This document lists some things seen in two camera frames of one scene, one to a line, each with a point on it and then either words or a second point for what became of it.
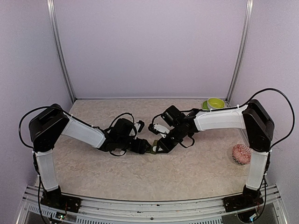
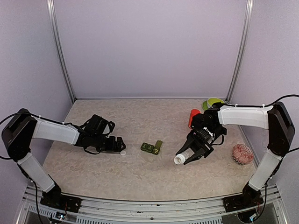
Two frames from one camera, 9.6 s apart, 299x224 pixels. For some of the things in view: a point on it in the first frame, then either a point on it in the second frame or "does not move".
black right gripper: x=166 y=147 to x=196 y=139
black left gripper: x=140 y=146 to x=111 y=147
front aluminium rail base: x=195 y=211 does not move
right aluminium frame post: x=241 y=50 does not move
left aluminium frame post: x=54 y=26 does not move
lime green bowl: x=216 y=102 does not move
